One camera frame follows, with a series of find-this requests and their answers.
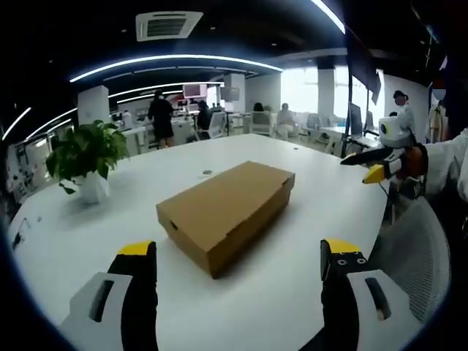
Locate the ceiling air conditioner unit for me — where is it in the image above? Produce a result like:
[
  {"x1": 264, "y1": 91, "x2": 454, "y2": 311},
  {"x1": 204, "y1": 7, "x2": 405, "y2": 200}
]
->
[{"x1": 135, "y1": 11, "x2": 204, "y2": 43}]

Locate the person's right hand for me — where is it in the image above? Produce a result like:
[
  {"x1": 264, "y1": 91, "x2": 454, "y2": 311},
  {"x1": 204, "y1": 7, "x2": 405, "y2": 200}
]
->
[{"x1": 401, "y1": 143, "x2": 429, "y2": 181}]

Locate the curved ceiling light strip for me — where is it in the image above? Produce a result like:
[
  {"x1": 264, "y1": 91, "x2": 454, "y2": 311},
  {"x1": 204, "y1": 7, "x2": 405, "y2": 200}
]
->
[{"x1": 69, "y1": 54, "x2": 284, "y2": 83}]

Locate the white office chair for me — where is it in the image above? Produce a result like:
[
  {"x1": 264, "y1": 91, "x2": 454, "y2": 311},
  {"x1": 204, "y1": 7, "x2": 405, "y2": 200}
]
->
[{"x1": 207, "y1": 111, "x2": 228, "y2": 140}]

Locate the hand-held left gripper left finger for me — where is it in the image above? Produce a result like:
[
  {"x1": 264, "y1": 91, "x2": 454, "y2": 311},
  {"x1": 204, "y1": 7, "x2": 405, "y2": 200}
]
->
[{"x1": 60, "y1": 240, "x2": 159, "y2": 351}]

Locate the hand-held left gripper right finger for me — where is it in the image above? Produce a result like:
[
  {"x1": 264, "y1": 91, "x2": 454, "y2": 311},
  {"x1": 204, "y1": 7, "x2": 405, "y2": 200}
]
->
[{"x1": 320, "y1": 238, "x2": 421, "y2": 351}]

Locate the green potted plant white pot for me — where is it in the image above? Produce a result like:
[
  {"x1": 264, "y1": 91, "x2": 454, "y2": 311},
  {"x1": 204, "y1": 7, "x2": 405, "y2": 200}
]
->
[{"x1": 45, "y1": 119, "x2": 129, "y2": 205}]

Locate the brown cardboard shoe box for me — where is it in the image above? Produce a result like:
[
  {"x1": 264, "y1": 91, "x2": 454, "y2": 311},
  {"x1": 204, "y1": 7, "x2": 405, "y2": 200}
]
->
[{"x1": 156, "y1": 160, "x2": 296, "y2": 280}]

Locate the dark computer monitor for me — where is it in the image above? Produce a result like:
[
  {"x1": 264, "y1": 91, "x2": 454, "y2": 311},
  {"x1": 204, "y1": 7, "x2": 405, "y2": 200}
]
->
[{"x1": 349, "y1": 102, "x2": 363, "y2": 137}]

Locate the wall screen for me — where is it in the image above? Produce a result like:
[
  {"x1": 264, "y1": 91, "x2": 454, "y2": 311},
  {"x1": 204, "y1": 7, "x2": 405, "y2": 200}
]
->
[{"x1": 182, "y1": 83, "x2": 208, "y2": 99}]

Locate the grey mesh office chair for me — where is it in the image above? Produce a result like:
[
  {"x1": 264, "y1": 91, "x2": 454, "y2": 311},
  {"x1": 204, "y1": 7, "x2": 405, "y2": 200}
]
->
[{"x1": 372, "y1": 197, "x2": 453, "y2": 322}]

